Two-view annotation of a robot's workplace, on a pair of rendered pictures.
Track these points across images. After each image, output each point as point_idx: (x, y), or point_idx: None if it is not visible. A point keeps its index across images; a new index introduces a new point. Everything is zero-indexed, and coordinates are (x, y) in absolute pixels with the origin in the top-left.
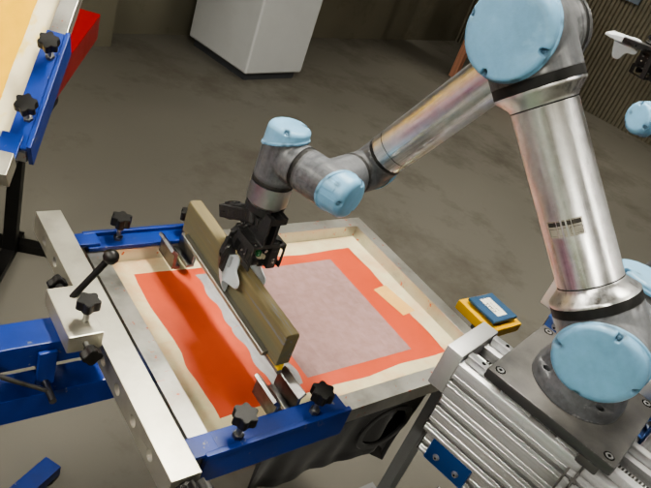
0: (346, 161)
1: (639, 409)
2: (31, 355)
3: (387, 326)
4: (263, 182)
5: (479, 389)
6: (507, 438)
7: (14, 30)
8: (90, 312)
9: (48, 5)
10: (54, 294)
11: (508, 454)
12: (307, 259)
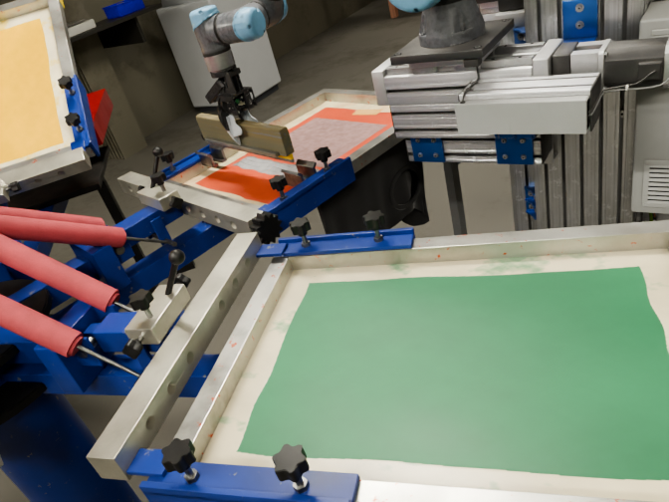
0: (243, 6)
1: (500, 24)
2: (147, 225)
3: (367, 124)
4: (209, 53)
5: (402, 82)
6: (434, 97)
7: (47, 96)
8: (161, 179)
9: (57, 72)
10: (141, 191)
11: (442, 107)
12: (301, 125)
